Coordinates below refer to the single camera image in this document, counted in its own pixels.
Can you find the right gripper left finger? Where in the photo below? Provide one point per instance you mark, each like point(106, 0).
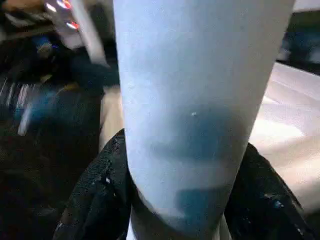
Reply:
point(100, 195)

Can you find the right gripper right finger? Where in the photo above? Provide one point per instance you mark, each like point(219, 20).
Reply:
point(265, 200)

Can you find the white plastic table top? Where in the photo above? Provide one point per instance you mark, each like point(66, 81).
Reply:
point(287, 120)

